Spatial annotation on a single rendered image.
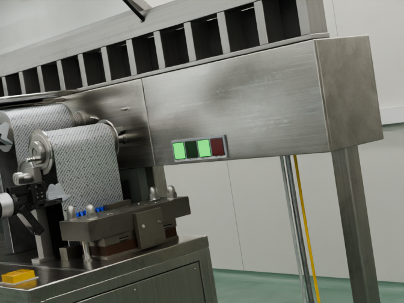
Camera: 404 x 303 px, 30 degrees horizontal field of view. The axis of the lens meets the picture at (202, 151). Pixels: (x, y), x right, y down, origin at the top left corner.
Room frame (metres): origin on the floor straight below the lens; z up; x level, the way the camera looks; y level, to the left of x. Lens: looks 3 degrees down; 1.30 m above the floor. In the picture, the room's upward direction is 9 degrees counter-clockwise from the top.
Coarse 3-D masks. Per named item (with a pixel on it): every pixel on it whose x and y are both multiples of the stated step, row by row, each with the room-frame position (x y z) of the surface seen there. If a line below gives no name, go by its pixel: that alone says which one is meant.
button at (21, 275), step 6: (18, 270) 2.18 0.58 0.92; (24, 270) 2.17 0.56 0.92; (30, 270) 2.15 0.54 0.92; (6, 276) 2.13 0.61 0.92; (12, 276) 2.11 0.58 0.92; (18, 276) 2.12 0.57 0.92; (24, 276) 2.13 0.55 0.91; (30, 276) 2.14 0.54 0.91; (6, 282) 2.14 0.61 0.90; (12, 282) 2.11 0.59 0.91
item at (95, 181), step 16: (80, 160) 2.45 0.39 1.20; (96, 160) 2.49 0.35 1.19; (112, 160) 2.53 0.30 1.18; (64, 176) 2.40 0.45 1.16; (80, 176) 2.44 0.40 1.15; (96, 176) 2.48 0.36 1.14; (112, 176) 2.52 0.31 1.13; (64, 192) 2.39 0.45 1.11; (80, 192) 2.43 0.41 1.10; (96, 192) 2.47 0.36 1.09; (112, 192) 2.52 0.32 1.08; (64, 208) 2.39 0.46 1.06; (80, 208) 2.43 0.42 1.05
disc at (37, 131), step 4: (32, 132) 2.44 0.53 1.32; (36, 132) 2.43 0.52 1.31; (40, 132) 2.41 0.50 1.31; (44, 132) 2.39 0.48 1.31; (32, 136) 2.45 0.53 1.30; (44, 136) 2.39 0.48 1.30; (48, 140) 2.38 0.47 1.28; (28, 144) 2.47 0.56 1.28; (48, 144) 2.38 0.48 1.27; (28, 148) 2.48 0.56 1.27; (52, 148) 2.37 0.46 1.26; (52, 152) 2.37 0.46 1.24; (52, 156) 2.37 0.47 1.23; (52, 160) 2.37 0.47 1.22; (32, 164) 2.47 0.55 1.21; (52, 164) 2.38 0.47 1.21; (48, 168) 2.40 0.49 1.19; (44, 172) 2.42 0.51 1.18; (48, 172) 2.40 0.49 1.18
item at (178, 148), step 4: (176, 144) 2.42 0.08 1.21; (180, 144) 2.41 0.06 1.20; (176, 148) 2.42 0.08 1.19; (180, 148) 2.41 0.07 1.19; (176, 152) 2.43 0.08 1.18; (180, 152) 2.41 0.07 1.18; (184, 152) 2.40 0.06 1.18; (176, 156) 2.43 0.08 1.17; (180, 156) 2.41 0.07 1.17; (184, 156) 2.40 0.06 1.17
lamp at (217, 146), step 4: (212, 140) 2.29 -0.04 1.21; (216, 140) 2.28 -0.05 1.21; (220, 140) 2.27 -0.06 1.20; (212, 144) 2.30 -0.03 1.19; (216, 144) 2.28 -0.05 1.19; (220, 144) 2.27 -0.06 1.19; (212, 148) 2.30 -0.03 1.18; (216, 148) 2.28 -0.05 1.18; (220, 148) 2.27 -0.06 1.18; (212, 152) 2.30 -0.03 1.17; (216, 152) 2.29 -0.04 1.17; (220, 152) 2.27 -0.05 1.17
